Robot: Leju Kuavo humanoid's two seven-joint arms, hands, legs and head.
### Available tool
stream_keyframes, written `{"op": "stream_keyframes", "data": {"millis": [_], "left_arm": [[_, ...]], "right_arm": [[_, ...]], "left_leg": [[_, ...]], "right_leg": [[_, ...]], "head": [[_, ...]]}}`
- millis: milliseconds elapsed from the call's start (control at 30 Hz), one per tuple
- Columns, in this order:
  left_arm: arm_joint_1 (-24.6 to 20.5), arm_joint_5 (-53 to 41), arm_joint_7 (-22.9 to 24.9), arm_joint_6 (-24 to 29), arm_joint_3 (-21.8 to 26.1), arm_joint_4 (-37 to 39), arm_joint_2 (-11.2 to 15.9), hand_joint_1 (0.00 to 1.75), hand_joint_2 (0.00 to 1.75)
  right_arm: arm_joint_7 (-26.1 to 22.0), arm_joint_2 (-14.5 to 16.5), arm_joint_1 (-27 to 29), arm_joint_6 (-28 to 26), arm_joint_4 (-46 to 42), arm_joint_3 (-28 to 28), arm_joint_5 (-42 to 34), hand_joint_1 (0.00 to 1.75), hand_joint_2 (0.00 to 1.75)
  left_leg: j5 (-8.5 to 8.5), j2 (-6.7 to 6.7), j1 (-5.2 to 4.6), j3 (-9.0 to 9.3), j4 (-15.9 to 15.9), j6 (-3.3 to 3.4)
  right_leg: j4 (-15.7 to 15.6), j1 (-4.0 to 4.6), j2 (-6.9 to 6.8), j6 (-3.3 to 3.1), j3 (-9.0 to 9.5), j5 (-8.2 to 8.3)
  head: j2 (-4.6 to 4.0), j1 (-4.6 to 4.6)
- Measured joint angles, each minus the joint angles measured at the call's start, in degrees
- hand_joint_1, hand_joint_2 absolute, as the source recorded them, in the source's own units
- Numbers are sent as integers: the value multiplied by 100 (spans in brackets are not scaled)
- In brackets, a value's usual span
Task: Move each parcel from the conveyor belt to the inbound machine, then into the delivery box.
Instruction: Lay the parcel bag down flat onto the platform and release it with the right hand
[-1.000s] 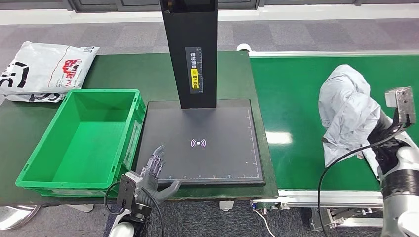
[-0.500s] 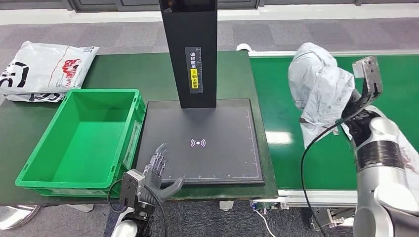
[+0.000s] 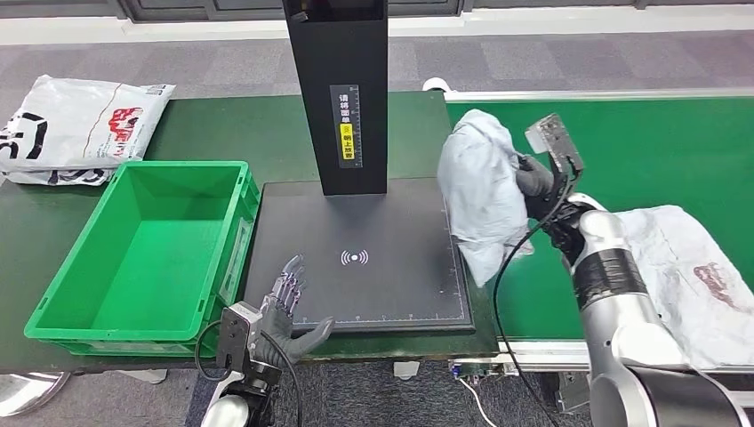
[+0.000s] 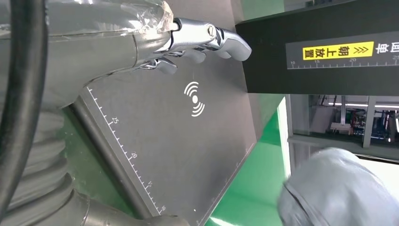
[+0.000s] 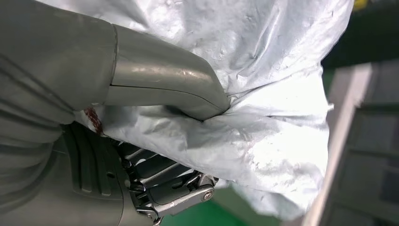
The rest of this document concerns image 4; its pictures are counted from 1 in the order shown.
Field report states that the grey parcel bag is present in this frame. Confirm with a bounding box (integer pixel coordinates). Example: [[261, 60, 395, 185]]
[[277, 146, 399, 226]]

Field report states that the black scanner machine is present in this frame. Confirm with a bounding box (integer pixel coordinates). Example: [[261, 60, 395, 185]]
[[69, 0, 399, 226]]

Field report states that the dark framed glass partition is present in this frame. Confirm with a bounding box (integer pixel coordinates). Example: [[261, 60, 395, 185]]
[[286, 94, 399, 163]]

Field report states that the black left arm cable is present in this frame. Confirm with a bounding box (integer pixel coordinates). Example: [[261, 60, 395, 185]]
[[0, 0, 48, 217]]

